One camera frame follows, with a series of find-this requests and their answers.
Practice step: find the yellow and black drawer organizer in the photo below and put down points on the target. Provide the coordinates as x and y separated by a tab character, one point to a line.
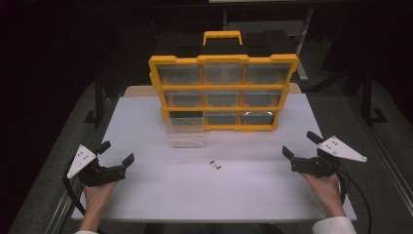
224	60

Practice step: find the person's left hand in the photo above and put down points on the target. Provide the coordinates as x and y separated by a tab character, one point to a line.
96	200

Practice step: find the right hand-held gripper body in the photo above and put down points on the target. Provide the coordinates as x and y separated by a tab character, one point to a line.
319	165

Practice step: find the aluminium frame rail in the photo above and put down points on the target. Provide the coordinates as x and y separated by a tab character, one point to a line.
386	162
65	204

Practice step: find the person's right hand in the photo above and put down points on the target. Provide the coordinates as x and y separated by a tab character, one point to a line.
329	191

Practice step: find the grey metal post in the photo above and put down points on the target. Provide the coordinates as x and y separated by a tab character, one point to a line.
304	45

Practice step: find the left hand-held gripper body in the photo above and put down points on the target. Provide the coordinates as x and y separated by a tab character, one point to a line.
97	174

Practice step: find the pulled-out clear plastic drawer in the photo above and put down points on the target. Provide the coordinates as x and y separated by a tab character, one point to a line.
185	136

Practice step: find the black metal stand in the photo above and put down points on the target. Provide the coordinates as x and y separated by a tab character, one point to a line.
367	97
98	104

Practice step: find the set of closed clear drawers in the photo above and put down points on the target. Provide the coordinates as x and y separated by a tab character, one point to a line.
222	74

